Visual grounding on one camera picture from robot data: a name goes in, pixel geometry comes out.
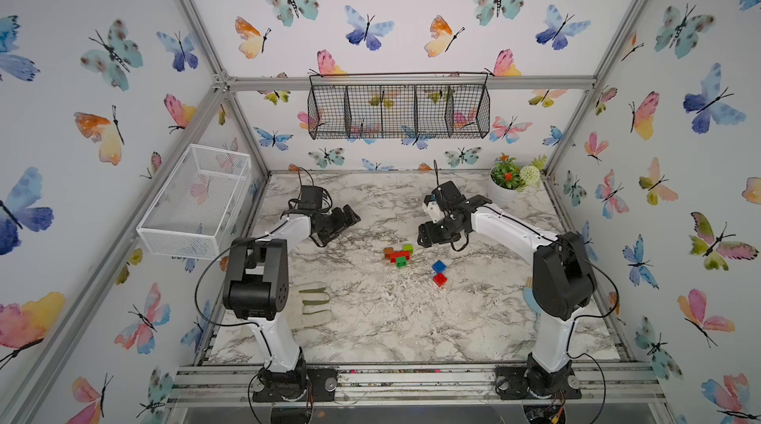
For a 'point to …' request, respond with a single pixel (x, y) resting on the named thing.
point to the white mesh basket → (189, 215)
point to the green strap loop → (315, 290)
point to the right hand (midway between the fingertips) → (428, 236)
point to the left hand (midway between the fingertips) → (354, 220)
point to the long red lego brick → (397, 255)
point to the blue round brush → (534, 304)
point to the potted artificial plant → (507, 178)
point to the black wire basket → (400, 105)
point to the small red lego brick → (440, 279)
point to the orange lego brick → (386, 252)
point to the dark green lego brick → (400, 262)
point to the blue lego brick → (439, 266)
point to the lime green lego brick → (408, 248)
